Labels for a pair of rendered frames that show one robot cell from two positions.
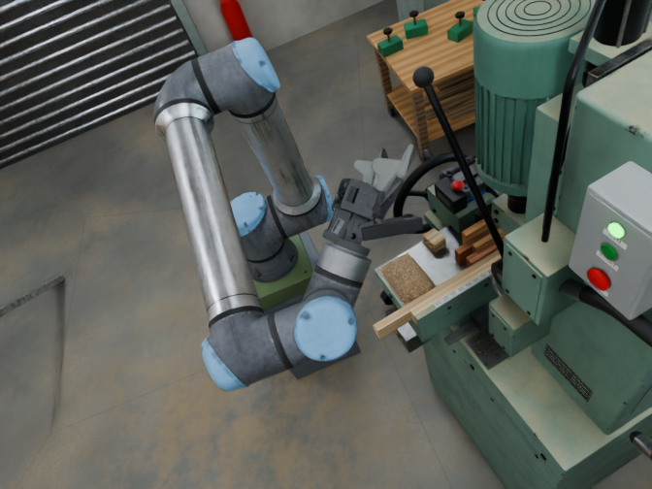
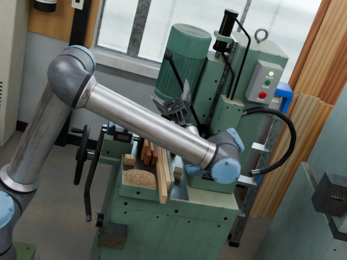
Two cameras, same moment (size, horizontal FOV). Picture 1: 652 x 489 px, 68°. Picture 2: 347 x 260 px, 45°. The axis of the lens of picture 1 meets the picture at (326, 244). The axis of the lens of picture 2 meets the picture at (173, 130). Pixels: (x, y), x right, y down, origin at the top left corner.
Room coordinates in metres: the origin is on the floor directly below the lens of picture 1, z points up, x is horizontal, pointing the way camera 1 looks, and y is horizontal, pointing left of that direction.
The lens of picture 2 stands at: (0.69, 1.34, 1.93)
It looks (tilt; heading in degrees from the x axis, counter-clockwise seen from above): 27 degrees down; 265
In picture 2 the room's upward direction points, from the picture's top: 17 degrees clockwise
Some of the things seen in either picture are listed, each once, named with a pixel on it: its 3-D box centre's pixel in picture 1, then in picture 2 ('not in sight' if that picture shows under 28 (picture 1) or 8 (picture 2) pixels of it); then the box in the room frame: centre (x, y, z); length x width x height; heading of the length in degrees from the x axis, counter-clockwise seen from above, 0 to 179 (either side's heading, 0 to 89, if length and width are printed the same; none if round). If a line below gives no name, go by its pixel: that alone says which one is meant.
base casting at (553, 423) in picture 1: (547, 317); (173, 179); (0.46, -0.43, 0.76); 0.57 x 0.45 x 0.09; 9
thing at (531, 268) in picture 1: (541, 271); (226, 115); (0.35, -0.29, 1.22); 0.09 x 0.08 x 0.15; 9
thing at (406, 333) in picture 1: (407, 325); (112, 236); (0.68, -0.13, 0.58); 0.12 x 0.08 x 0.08; 9
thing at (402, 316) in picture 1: (485, 266); (158, 158); (0.57, -0.32, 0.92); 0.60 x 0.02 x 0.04; 99
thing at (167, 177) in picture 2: (522, 251); (161, 147); (0.56, -0.41, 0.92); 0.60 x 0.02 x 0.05; 99
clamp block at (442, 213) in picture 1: (465, 201); (117, 141); (0.77, -0.38, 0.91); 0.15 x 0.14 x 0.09; 99
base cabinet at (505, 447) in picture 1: (535, 377); (153, 238); (0.47, -0.43, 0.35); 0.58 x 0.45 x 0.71; 9
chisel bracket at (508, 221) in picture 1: (524, 224); not in sight; (0.56, -0.41, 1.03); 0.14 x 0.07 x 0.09; 9
